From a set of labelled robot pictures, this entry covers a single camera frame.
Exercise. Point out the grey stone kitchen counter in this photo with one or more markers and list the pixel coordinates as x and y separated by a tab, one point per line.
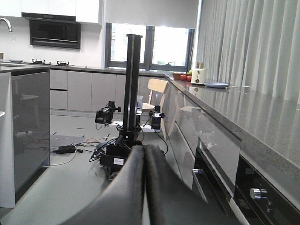
268	128

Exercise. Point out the light wooden chair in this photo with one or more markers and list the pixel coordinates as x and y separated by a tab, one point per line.
155	85

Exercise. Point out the built-in black oven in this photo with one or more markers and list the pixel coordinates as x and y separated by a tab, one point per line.
252	200

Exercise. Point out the black wheeled mobile robot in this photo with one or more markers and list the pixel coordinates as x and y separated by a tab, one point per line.
113	154

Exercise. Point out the fruit basket with apples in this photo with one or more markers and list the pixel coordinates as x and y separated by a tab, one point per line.
182	76

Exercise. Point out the grey kitchen island cabinet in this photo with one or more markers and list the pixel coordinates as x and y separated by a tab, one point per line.
24	129

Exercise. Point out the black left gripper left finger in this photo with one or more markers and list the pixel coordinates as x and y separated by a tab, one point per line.
121	203

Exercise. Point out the black range hood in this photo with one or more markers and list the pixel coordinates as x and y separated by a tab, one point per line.
60	31

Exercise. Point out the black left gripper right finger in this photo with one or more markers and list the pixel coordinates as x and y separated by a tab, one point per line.
171	201

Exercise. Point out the black power adapter brick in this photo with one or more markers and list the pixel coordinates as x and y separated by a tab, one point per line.
66	149

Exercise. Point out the white toaster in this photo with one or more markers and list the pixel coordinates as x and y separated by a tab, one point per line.
198	76

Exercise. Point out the chrome faucet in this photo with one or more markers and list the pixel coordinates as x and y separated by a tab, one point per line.
7	23

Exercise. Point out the blue plate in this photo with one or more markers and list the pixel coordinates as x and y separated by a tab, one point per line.
216	84

